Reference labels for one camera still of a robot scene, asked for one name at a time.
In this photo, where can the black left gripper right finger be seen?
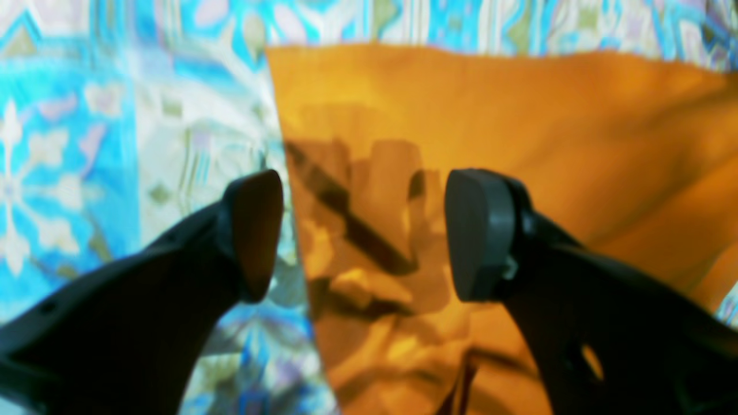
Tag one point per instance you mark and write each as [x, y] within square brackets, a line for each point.
[606, 338]

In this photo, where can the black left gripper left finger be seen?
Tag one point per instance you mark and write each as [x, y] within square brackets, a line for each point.
[125, 338]

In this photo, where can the orange T-shirt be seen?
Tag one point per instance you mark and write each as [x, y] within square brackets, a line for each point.
[633, 158]

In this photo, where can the patterned tile tablecloth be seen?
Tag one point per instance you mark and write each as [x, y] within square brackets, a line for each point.
[119, 118]

